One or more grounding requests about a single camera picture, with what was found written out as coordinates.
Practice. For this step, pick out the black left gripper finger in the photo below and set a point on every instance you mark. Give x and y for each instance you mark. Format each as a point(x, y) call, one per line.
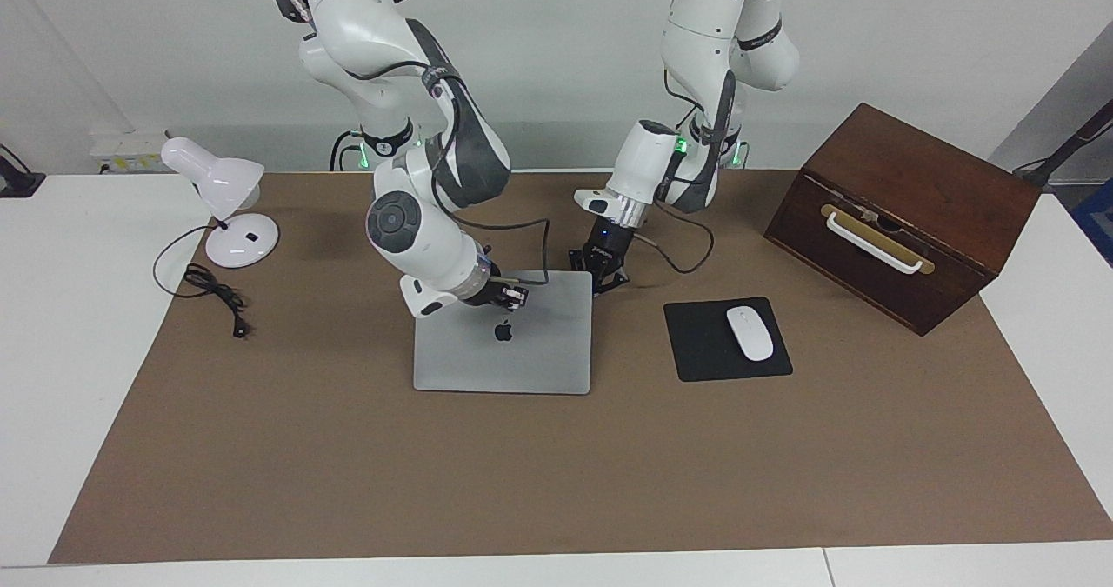
point(583, 262)
point(609, 278)

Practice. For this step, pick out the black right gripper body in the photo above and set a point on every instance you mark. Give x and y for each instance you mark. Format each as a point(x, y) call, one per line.
point(487, 290)

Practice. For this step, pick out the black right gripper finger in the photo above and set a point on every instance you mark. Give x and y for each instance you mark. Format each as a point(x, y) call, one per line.
point(515, 297)

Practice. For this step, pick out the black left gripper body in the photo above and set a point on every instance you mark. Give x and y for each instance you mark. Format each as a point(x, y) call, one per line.
point(609, 241)

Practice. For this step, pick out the silver laptop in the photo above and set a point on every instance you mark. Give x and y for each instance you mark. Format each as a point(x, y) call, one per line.
point(522, 361)

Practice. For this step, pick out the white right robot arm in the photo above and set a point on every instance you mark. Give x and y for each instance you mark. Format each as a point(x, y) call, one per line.
point(417, 239)

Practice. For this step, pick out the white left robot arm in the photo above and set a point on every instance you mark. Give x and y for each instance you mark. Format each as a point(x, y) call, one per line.
point(704, 30)

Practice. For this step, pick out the black mouse pad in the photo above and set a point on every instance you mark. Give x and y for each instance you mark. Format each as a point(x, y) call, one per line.
point(696, 343)

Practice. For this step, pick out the white computer mouse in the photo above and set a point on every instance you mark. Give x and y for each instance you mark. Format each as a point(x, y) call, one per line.
point(749, 333)

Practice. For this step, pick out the brown table mat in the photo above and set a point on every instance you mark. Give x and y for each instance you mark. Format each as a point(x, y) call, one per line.
point(556, 474)

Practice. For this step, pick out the white desk lamp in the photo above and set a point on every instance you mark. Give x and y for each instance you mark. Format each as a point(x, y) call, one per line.
point(243, 243)

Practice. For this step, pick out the brown wooden box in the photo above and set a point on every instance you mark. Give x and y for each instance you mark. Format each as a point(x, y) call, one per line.
point(922, 170)

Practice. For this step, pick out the white power strip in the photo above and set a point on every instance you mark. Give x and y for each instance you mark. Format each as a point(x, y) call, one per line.
point(126, 148)

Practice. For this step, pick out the black tripod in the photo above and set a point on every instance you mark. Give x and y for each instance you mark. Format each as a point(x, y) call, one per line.
point(1065, 148)

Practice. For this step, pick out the black clamp stand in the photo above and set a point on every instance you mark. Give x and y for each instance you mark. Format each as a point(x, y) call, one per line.
point(17, 183)

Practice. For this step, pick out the blue bin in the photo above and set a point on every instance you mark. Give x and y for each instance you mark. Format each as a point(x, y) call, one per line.
point(1097, 222)

